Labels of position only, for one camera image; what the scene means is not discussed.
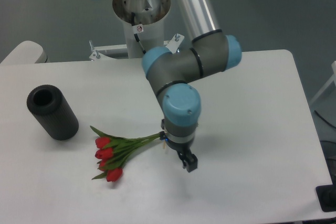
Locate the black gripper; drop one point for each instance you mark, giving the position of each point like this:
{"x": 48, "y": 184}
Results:
{"x": 182, "y": 145}

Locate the red tulip bouquet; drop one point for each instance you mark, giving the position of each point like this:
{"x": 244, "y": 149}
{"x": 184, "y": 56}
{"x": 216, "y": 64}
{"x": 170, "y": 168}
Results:
{"x": 113, "y": 152}

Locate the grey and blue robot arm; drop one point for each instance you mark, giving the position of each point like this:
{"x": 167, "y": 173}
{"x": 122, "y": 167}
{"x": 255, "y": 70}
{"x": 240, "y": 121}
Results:
{"x": 170, "y": 71}

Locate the black ribbed cylindrical vase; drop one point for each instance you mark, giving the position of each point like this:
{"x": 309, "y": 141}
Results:
{"x": 50, "y": 108}

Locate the black box at table corner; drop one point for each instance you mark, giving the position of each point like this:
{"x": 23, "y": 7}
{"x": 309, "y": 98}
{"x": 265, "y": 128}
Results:
{"x": 326, "y": 197}

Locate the white chair at left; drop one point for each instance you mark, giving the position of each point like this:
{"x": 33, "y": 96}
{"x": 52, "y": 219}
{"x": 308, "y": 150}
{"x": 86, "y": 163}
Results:
{"x": 27, "y": 52}

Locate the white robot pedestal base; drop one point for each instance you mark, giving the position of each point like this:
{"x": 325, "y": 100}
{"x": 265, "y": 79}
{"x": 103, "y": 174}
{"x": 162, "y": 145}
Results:
{"x": 143, "y": 29}

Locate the white furniture frame at right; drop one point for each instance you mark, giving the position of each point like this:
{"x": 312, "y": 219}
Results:
{"x": 324, "y": 91}

